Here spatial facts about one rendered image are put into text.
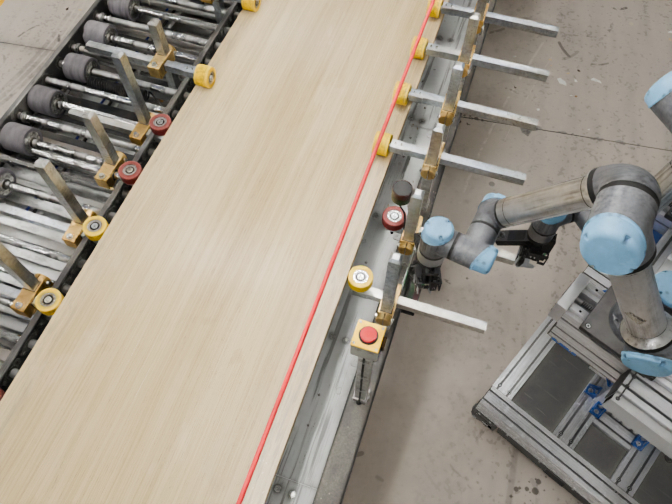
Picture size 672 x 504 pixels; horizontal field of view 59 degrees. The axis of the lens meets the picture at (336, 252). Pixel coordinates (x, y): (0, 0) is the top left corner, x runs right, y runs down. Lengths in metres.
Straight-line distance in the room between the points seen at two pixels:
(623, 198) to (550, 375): 1.44
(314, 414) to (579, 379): 1.16
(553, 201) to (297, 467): 1.11
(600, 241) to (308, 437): 1.14
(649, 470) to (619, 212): 1.56
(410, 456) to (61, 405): 1.40
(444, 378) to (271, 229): 1.15
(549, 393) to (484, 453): 0.37
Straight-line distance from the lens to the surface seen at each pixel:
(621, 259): 1.25
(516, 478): 2.68
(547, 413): 2.55
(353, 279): 1.83
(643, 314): 1.44
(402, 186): 1.76
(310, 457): 1.96
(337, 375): 2.02
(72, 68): 2.71
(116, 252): 2.02
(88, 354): 1.89
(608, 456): 2.59
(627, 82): 4.00
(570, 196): 1.40
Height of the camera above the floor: 2.55
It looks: 61 degrees down
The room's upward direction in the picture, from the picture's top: straight up
